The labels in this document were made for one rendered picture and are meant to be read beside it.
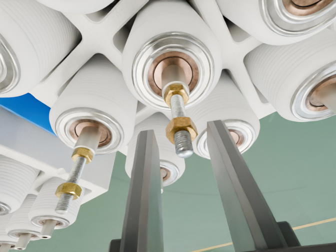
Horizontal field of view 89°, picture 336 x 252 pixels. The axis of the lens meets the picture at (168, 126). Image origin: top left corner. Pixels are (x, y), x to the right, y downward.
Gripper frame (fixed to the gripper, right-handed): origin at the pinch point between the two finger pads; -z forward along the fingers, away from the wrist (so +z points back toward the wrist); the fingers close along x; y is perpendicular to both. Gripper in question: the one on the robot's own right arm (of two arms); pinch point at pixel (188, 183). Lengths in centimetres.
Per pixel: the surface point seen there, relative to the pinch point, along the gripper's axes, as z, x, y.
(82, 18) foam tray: -17.9, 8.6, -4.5
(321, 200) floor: -35, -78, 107
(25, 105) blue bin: -26.5, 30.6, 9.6
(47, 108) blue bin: -28.9, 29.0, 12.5
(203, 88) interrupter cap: -10.5, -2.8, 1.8
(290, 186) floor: -36, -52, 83
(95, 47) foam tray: -17.9, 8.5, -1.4
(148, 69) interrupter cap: -10.6, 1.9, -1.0
